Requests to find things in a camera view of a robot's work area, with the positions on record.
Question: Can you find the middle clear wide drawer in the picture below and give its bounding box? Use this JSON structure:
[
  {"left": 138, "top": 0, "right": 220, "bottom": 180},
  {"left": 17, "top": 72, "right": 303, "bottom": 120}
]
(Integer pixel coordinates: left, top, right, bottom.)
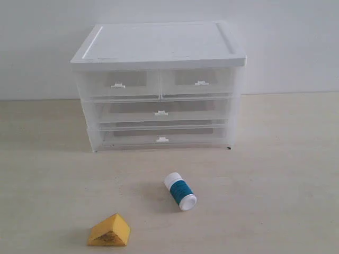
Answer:
[{"left": 95, "top": 99, "right": 228, "bottom": 123}]

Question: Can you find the yellow triangular wedge block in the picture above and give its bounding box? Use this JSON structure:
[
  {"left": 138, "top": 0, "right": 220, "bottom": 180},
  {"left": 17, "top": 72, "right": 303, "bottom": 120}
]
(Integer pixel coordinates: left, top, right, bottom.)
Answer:
[{"left": 87, "top": 213, "right": 131, "bottom": 247}]

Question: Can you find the white plastic drawer cabinet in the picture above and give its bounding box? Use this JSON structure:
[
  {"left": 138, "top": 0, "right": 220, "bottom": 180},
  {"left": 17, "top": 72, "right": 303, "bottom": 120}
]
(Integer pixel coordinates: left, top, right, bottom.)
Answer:
[{"left": 70, "top": 21, "right": 246, "bottom": 152}]

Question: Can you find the white bottle teal label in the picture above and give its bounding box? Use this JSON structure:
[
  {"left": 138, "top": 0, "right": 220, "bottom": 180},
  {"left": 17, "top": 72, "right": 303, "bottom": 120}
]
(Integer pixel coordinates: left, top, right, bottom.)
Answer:
[{"left": 164, "top": 172, "right": 197, "bottom": 211}]

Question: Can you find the clear wide drawer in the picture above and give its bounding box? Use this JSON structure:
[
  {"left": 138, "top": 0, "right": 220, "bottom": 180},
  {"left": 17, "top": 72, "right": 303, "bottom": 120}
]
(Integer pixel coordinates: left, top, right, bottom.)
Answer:
[
  {"left": 100, "top": 128, "right": 226, "bottom": 146},
  {"left": 95, "top": 99, "right": 228, "bottom": 123}
]

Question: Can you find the bottom clear wide drawer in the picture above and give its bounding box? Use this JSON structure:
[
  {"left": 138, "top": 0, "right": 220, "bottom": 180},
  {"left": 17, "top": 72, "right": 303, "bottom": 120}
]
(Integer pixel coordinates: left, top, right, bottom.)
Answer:
[{"left": 100, "top": 128, "right": 226, "bottom": 146}]

